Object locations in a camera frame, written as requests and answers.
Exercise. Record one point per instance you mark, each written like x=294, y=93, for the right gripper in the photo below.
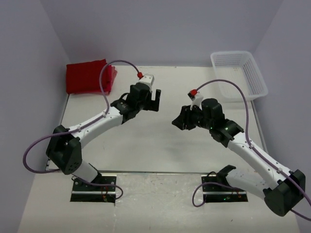
x=184, y=119

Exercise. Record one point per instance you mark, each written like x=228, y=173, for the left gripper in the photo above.
x=151, y=105

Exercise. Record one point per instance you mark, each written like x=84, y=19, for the dark red t shirt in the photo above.
x=83, y=78

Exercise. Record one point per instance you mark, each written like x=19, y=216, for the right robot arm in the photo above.
x=279, y=187

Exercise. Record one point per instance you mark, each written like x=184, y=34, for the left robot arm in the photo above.
x=65, y=146

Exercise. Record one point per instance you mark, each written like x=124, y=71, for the folded light red shirt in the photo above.
x=111, y=75

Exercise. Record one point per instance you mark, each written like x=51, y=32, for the white plastic basket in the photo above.
x=240, y=68

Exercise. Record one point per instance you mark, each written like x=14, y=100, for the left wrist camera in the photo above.
x=146, y=79

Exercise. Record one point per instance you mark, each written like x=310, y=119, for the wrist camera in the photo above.
x=146, y=79
x=196, y=98

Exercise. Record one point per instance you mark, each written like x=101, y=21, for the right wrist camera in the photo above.
x=196, y=98

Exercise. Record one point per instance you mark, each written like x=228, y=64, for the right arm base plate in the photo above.
x=214, y=178

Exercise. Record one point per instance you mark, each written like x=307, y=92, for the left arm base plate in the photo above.
x=108, y=180

